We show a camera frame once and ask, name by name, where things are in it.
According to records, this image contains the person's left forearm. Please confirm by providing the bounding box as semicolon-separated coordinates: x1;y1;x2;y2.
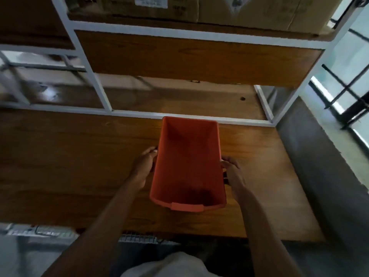
42;178;142;277

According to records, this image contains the person's white shirt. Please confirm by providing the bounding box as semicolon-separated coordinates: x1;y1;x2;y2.
121;251;222;277

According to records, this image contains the person's right hand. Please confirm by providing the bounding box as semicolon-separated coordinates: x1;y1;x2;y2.
220;156;248;203

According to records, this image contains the wooden shelf board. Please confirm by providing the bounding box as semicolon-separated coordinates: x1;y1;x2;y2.
74;29;326;89

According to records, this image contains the orange plastic bin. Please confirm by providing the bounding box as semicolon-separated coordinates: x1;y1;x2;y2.
149;116;227;213

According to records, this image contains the black window grille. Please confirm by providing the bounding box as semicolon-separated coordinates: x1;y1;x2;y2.
321;18;369;130

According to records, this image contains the wire mesh rack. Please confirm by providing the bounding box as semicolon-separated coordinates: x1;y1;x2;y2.
118;232;180;246

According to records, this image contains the person's left hand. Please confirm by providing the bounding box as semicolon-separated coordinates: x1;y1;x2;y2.
129;146;158;190

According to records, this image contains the large brown cardboard box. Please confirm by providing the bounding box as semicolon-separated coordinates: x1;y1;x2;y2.
198;0;345;34

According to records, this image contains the white metal shelf frame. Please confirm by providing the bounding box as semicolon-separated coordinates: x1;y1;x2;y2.
0;0;369;127

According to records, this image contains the person's right forearm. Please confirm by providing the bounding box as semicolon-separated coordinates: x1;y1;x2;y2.
238;184;304;277

